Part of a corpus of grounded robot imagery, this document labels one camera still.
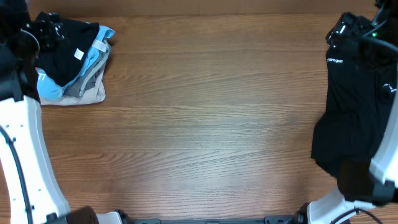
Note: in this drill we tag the grey folded garment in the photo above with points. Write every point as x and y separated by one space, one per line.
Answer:
88 79

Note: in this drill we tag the light blue printed t-shirt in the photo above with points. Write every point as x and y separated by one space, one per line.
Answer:
49 89

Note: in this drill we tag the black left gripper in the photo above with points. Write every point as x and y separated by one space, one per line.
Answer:
41 29

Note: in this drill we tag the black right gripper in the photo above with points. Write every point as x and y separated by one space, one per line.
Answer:
356 28

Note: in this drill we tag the plain black t-shirt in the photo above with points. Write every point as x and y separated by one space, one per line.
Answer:
64 63

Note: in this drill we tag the white folded garment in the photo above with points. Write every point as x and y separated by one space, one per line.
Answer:
91 96

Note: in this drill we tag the black hydrogen logo shirt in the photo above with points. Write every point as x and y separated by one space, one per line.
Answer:
360 95

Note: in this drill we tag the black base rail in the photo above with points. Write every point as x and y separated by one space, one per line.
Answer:
273 219

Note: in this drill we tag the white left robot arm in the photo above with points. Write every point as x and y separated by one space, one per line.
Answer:
34 194

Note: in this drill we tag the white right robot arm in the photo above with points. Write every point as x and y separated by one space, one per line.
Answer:
363 186

